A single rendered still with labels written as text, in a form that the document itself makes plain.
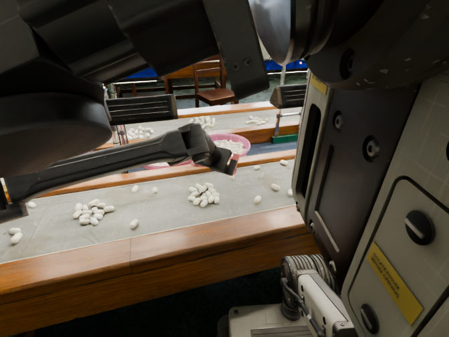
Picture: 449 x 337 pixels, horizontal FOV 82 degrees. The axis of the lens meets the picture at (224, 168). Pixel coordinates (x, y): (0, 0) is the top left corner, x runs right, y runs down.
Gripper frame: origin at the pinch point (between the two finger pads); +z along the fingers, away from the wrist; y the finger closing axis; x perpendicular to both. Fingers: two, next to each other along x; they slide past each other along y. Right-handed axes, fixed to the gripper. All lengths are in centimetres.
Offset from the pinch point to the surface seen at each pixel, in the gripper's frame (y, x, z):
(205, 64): -145, 180, 171
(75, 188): -54, -22, 2
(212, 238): 4.8, -21.4, 1.3
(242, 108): -32, 66, 73
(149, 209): -22.7, -19.6, 5.9
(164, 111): -19.1, 9.4, -12.7
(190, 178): -20.2, -1.7, 20.7
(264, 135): -7, 42, 59
